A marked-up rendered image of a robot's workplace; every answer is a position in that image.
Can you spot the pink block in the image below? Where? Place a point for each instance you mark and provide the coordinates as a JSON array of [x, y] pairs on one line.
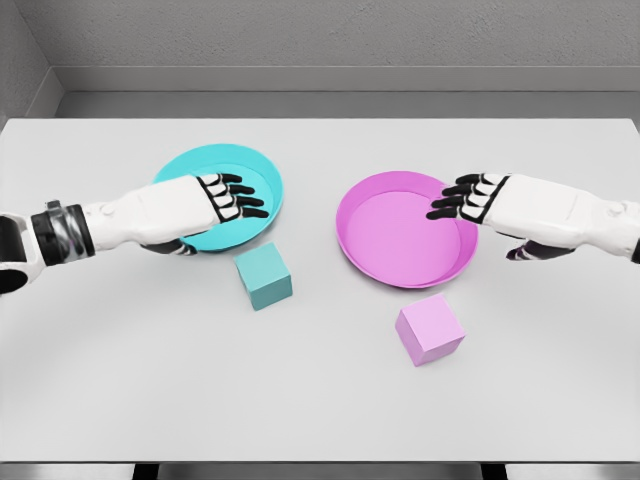
[[430, 330]]

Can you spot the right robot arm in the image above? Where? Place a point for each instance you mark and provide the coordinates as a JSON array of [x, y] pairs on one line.
[[607, 220]]

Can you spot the teal block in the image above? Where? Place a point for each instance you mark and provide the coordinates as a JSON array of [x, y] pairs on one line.
[[262, 276]]

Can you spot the cyan plate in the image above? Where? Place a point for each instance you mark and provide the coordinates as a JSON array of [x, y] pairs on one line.
[[250, 200]]

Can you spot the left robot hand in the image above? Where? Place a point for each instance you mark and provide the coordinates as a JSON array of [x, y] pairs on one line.
[[175, 207]]

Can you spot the pink plate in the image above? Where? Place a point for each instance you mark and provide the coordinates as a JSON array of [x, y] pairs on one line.
[[400, 235]]

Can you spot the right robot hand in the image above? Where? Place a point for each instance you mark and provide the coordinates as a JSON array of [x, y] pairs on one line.
[[525, 205]]

